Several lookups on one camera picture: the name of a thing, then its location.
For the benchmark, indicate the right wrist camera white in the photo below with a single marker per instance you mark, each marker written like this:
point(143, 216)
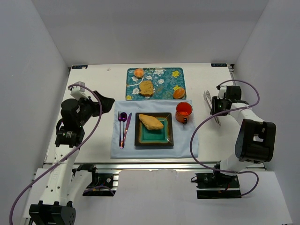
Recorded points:
point(222, 89)

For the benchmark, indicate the square teal glazed plate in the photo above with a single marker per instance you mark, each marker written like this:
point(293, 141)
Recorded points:
point(150, 138)

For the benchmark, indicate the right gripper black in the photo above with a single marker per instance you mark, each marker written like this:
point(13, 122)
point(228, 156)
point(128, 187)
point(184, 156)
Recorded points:
point(214, 107)

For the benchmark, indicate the teal floral tray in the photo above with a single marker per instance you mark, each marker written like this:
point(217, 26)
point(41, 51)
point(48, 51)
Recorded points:
point(165, 81)

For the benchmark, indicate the light blue cloth placemat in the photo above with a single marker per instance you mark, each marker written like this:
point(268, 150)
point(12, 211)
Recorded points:
point(185, 143)

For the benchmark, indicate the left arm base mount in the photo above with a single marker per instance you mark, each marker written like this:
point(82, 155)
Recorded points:
point(101, 182)

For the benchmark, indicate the orange enamel mug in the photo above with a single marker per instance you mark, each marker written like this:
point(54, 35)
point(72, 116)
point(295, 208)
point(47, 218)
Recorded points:
point(183, 112)

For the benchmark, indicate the round bun top left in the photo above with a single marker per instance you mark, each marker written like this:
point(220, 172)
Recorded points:
point(139, 73)

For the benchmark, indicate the long golden bread loaf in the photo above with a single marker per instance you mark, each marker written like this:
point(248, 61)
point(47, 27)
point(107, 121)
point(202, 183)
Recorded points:
point(150, 122)

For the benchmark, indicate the purple metallic fork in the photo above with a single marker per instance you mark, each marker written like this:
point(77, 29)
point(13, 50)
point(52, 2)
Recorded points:
point(120, 129)

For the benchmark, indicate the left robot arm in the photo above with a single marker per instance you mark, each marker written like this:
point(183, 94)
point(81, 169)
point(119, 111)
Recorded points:
point(65, 184)

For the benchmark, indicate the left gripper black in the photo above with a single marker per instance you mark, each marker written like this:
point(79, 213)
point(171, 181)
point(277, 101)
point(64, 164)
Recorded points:
point(97, 107)

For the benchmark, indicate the purple metallic spoon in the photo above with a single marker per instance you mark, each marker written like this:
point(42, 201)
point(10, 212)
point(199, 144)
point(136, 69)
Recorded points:
point(123, 118)

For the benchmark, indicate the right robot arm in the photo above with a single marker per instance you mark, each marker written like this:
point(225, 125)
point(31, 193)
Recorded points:
point(256, 138)

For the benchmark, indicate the purple metallic knife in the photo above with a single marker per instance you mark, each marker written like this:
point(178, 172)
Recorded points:
point(126, 129)

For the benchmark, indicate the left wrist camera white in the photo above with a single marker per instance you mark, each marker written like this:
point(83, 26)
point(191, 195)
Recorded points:
point(78, 90)

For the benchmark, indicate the brown seeded bread slice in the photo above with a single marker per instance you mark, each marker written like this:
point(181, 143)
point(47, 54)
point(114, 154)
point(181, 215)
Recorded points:
point(146, 88)

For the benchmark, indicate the round bun near mug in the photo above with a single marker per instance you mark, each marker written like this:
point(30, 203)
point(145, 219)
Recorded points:
point(179, 93)

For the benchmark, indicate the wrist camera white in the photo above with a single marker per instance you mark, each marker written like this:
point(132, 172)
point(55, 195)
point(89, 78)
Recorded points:
point(222, 89)
point(78, 90)

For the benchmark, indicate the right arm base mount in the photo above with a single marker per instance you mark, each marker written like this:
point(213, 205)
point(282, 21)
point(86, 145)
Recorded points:
point(215, 185)

